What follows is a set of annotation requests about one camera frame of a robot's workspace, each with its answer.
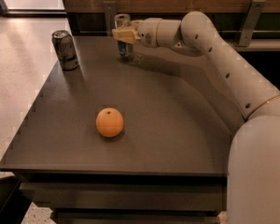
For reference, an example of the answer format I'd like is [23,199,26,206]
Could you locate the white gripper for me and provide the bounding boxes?
[112,18,161,48]

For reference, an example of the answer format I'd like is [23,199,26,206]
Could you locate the silver blue redbull can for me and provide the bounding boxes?
[114,13,133,62]

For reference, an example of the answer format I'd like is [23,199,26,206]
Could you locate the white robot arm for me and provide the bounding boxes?
[112,11,280,224]

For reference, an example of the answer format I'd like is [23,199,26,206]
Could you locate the dark soda can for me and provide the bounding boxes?
[51,30,78,71]

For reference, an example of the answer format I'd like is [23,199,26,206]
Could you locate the orange fruit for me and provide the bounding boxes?
[96,107,124,137]

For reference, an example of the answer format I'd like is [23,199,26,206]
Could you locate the dark grey table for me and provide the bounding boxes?
[0,37,243,224]

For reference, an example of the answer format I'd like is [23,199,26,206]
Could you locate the black object bottom left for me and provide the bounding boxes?
[0,175,31,224]

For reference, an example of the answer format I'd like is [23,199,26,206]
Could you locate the left metal bracket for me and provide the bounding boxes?
[104,1,117,36]

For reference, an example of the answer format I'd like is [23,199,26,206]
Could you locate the metal bracket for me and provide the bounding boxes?
[104,1,117,36]
[237,0,266,47]

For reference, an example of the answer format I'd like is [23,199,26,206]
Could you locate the right metal bracket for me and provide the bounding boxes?
[237,0,266,47]

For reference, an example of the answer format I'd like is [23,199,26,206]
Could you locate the wooden wall bench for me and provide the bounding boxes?
[62,0,280,50]

